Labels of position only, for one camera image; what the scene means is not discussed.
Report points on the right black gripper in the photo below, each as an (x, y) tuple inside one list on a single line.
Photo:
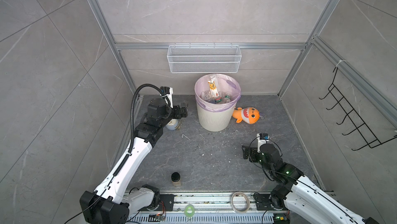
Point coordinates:
[(254, 151)]

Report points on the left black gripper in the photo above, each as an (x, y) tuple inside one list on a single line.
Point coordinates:
[(177, 114)]

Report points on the tall clear green-cap bottle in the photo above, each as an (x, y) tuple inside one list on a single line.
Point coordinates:
[(213, 83)]

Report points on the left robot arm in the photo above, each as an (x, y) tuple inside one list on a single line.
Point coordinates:
[(107, 203)]

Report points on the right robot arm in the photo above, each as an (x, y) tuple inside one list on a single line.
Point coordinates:
[(295, 191)]

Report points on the cream ribbed waste bin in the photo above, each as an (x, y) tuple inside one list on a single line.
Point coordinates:
[(214, 121)]

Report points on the pink plastic bin liner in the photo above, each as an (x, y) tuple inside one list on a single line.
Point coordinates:
[(225, 84)]

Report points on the small round white clock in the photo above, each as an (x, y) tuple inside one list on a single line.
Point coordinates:
[(172, 125)]

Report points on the orange shark plush toy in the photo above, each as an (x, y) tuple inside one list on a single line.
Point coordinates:
[(248, 115)]

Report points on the roll of clear tape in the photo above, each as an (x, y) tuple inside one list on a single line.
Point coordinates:
[(240, 203)]

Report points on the brown jar black lid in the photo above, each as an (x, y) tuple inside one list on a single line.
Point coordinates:
[(176, 179)]

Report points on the green tape roll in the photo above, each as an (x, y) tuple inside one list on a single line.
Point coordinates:
[(189, 211)]

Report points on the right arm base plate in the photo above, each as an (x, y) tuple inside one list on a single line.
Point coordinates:
[(268, 202)]

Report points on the white wire mesh basket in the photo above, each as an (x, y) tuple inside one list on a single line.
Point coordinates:
[(185, 59)]

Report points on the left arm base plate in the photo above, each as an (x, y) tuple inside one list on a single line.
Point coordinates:
[(165, 201)]

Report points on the black wire hook rack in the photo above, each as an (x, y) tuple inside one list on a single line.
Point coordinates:
[(351, 113)]

